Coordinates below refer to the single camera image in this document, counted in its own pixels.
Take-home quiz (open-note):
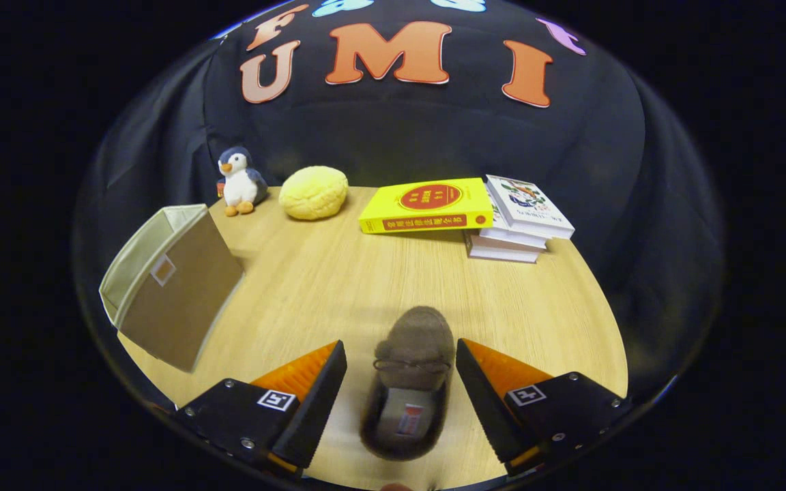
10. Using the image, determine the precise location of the white illustrated book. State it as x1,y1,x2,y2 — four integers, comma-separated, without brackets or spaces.
485,175,575,240

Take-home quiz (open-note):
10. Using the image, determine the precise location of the brown-cover book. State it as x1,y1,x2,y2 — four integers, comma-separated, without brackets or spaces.
465,230,544,264

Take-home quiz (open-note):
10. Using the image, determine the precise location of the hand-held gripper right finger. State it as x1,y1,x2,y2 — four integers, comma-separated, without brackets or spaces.
456,338,632,478

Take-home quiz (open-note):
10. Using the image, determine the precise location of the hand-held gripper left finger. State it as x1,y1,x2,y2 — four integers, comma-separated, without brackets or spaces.
175,340,348,478

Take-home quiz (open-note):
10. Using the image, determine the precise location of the brown fabric storage box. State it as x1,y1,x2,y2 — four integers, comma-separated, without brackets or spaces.
100,203,245,372

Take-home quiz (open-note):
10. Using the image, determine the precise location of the brown fuzzy slipper shoe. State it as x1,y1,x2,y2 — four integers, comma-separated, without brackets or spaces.
359,306,456,461

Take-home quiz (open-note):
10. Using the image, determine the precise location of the yellow book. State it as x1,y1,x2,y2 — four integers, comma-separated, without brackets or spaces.
358,177,495,235

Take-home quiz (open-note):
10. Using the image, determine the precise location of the yellow bun-shaped plush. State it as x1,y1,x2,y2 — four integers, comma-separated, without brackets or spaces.
278,166,349,221

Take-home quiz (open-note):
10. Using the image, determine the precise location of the penguin plush toy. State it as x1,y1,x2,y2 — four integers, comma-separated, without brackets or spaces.
216,146,270,218

